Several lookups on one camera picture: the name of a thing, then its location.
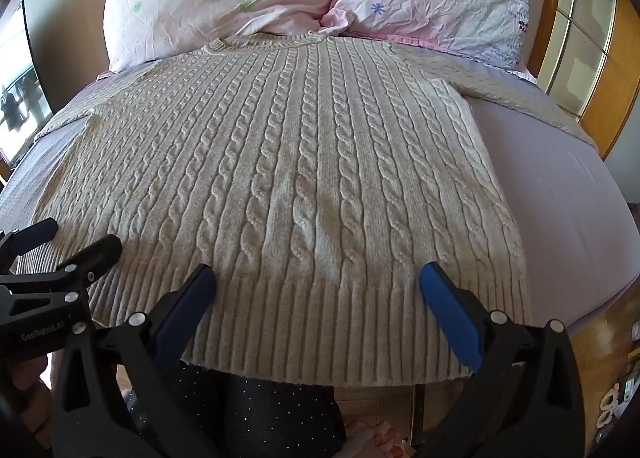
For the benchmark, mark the person's dark dotted pants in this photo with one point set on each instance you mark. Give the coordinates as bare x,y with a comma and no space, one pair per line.
260,418

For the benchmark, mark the person's left hand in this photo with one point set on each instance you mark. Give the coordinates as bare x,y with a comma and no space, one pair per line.
27,380

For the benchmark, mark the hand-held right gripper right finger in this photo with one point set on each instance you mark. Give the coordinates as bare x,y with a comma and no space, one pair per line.
450,310

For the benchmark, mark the white plastic objects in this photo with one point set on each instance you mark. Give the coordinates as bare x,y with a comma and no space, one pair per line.
617,403

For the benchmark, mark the pink slippers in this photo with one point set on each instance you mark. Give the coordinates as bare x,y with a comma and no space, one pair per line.
380,440

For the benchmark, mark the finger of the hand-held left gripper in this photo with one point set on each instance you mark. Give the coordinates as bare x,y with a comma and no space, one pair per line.
100,253
35,233

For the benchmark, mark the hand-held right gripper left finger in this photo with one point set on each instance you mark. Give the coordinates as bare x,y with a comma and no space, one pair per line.
192,303

